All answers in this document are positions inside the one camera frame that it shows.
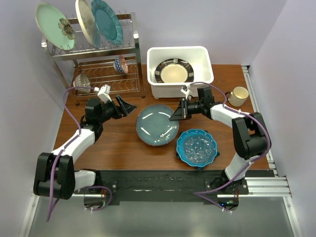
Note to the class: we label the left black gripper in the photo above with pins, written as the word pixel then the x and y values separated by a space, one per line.
pixel 123 109

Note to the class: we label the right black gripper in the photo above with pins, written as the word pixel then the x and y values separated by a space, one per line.
pixel 181 113

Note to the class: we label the dark blue glazed plate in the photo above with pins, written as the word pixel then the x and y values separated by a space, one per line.
pixel 154 127

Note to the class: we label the black striped plate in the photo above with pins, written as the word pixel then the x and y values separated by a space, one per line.
pixel 174 70

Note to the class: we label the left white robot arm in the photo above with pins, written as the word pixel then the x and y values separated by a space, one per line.
pixel 55 174

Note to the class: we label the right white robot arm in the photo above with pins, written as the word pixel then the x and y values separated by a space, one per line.
pixel 250 136

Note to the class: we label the white plastic bin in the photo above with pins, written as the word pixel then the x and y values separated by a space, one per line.
pixel 197 56

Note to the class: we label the blue scalloped plate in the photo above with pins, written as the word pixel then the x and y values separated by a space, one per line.
pixel 196 148

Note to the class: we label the metal dish rack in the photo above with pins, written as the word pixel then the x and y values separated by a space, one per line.
pixel 98 63

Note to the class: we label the blue patterned bowl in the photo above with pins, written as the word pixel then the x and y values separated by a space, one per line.
pixel 120 65

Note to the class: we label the grey patterned bowl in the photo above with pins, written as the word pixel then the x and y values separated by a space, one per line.
pixel 82 84

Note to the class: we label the cream mug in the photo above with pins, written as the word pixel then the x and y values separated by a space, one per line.
pixel 237 96

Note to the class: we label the teal plate on rack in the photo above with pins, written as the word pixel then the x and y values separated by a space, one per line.
pixel 107 22

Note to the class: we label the mint floral plate on rack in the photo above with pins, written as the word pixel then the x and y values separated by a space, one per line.
pixel 55 26

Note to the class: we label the cream plate on rack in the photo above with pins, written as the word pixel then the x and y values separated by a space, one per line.
pixel 86 20

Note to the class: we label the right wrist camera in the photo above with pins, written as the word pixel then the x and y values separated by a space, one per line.
pixel 186 91

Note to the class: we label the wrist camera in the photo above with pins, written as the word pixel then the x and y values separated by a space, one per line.
pixel 186 91
pixel 103 93

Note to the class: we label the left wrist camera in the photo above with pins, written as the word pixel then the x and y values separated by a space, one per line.
pixel 103 93

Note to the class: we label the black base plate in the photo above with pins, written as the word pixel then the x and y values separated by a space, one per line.
pixel 154 185

